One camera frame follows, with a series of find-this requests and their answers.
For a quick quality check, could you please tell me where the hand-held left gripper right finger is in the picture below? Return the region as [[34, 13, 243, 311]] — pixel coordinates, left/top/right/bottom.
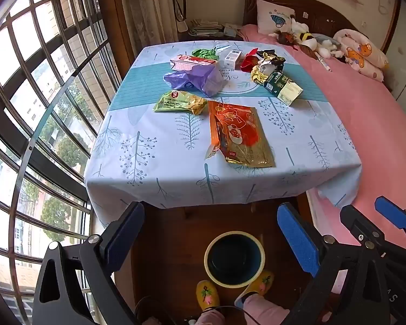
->
[[277, 202, 391, 325]]

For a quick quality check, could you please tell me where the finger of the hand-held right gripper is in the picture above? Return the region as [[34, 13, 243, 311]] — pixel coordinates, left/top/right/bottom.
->
[[375, 196, 406, 231], [340, 205, 384, 249]]

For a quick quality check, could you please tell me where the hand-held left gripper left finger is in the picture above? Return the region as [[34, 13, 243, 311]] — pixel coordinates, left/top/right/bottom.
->
[[32, 201, 146, 325]]

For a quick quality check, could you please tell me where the cream rimmed trash bin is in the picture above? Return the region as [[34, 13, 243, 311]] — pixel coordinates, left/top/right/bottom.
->
[[204, 231, 266, 289]]

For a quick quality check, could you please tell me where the yellow right slipper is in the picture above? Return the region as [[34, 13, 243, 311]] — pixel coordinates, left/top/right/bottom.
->
[[234, 270, 274, 308]]

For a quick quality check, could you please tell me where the yellow slipper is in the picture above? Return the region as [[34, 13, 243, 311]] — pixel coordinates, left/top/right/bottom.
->
[[195, 280, 220, 312], [234, 270, 274, 308]]

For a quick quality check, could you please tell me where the person's right leg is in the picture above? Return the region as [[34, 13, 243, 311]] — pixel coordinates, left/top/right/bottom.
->
[[242, 293, 292, 325]]

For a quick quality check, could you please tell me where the person's leg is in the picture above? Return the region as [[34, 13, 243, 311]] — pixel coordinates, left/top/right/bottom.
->
[[242, 293, 292, 325], [193, 310, 225, 325]]

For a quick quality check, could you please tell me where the leaf print tablecloth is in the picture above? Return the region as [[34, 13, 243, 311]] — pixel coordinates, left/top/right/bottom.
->
[[84, 39, 362, 229]]

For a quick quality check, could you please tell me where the pink bed sheet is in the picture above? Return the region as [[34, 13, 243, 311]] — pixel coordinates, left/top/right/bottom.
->
[[240, 24, 406, 312]]

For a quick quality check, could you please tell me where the yellow left slipper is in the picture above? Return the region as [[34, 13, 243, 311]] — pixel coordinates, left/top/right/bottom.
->
[[195, 280, 220, 312]]

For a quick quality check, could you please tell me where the person's left leg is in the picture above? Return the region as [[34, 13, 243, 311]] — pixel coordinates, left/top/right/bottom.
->
[[193, 310, 225, 325]]

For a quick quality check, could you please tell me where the orange and gold snack packet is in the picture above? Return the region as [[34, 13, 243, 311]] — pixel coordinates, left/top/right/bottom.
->
[[205, 100, 276, 169]]

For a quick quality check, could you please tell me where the green snack packet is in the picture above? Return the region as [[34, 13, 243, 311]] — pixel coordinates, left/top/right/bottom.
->
[[153, 90, 208, 116]]

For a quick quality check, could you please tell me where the green and yellow carton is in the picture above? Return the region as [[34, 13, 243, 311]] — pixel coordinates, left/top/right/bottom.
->
[[263, 69, 304, 107]]

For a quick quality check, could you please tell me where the rolled bear print blanket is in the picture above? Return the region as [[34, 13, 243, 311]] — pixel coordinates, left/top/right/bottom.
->
[[332, 29, 390, 82]]

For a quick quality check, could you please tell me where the white marker pen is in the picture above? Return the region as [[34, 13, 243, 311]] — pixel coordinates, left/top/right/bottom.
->
[[316, 56, 333, 72]]

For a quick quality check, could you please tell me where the dark window grille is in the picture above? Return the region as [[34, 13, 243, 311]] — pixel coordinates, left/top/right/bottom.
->
[[0, 0, 122, 325]]

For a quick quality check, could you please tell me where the gold foil wrapper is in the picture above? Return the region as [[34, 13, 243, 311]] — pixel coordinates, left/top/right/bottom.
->
[[250, 63, 274, 83]]

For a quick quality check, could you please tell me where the grey and white plush toy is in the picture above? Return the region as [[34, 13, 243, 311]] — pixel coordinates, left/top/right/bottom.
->
[[313, 35, 346, 58]]

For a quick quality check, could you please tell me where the purple plastic bag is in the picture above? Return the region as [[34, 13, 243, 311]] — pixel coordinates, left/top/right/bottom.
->
[[163, 64, 224, 98]]

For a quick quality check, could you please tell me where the black and gold wrapper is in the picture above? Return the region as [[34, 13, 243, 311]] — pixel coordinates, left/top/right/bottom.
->
[[257, 50, 286, 66]]

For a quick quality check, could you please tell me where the red wrapper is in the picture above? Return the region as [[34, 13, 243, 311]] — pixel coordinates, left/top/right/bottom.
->
[[240, 49, 263, 72]]

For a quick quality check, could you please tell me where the bee plush toy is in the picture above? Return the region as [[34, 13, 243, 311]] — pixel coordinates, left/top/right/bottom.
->
[[296, 32, 317, 50]]

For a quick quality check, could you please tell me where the pink carton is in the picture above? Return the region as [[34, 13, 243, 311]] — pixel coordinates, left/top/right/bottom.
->
[[169, 54, 219, 72]]

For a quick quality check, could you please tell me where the white small box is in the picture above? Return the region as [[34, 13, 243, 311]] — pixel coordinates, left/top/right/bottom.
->
[[224, 50, 243, 70]]

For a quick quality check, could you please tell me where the brown furry toy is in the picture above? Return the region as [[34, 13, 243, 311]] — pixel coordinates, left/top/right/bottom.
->
[[274, 30, 300, 45]]

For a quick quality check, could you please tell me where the green crumpled wrapper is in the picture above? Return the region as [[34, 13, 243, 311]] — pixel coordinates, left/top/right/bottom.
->
[[191, 48, 219, 60]]

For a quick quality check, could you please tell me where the dark wooden headboard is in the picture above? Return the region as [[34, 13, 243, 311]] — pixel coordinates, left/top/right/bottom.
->
[[243, 0, 401, 55]]

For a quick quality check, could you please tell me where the dark wooden nightstand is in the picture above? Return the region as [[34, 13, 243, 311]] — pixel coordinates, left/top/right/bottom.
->
[[178, 20, 247, 43]]

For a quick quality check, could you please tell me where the white pillow with shell print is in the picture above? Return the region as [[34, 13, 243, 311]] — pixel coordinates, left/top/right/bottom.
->
[[256, 0, 296, 34]]

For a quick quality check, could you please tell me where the beige patterned curtain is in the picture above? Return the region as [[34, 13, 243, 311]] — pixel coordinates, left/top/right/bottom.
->
[[118, 0, 180, 55]]

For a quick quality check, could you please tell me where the curved metal window rail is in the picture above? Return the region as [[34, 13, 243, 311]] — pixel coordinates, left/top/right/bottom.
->
[[12, 39, 110, 298]]

